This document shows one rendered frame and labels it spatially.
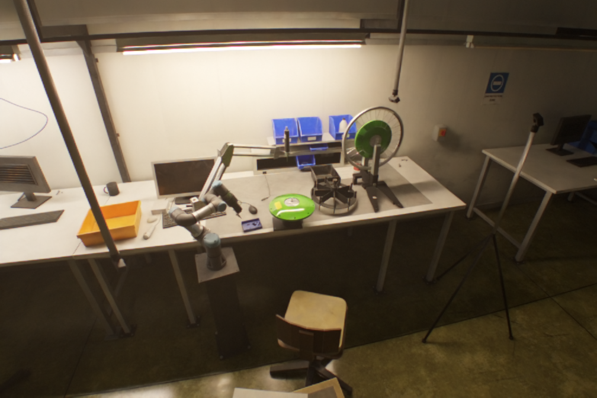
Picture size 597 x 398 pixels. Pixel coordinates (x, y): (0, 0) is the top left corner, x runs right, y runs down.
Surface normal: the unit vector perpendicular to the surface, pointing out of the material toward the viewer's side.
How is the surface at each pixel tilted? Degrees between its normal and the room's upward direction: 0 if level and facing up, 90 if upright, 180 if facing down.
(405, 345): 0
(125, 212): 86
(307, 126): 90
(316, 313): 0
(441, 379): 0
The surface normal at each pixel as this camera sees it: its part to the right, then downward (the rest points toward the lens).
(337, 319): 0.00, -0.88
